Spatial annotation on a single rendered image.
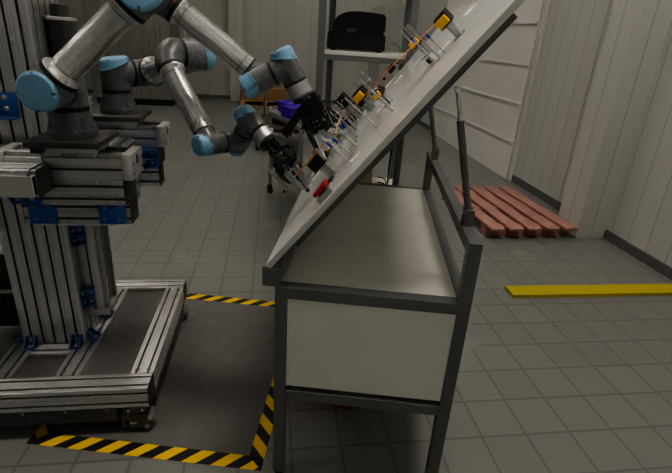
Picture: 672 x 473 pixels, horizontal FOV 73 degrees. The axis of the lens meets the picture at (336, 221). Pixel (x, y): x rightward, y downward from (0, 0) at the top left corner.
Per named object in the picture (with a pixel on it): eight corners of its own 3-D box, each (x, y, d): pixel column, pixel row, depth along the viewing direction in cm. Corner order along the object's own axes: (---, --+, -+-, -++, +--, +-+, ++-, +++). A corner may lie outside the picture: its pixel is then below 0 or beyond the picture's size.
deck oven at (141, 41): (186, 98, 1057) (180, -2, 979) (175, 106, 943) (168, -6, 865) (112, 95, 1034) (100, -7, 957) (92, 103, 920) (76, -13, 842)
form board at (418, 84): (316, 168, 247) (314, 165, 247) (456, 12, 214) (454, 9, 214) (269, 269, 138) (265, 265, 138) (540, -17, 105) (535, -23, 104)
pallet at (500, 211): (577, 241, 398) (580, 229, 393) (484, 241, 385) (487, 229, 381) (510, 195, 509) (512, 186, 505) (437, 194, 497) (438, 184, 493)
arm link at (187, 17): (135, -4, 144) (261, 96, 160) (124, -7, 134) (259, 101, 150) (155, -36, 142) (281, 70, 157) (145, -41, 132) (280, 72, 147)
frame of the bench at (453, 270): (272, 473, 170) (274, 286, 140) (313, 304, 279) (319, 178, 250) (434, 492, 167) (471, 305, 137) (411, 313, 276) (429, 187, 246)
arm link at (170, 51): (146, 28, 158) (207, 146, 149) (175, 30, 165) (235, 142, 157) (137, 52, 166) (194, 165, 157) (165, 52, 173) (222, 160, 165)
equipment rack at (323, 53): (304, 299, 283) (318, -40, 214) (316, 256, 339) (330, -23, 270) (386, 307, 280) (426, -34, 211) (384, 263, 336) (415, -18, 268)
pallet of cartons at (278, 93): (288, 103, 1090) (288, 86, 1075) (289, 108, 1015) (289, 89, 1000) (239, 101, 1074) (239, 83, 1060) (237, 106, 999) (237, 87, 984)
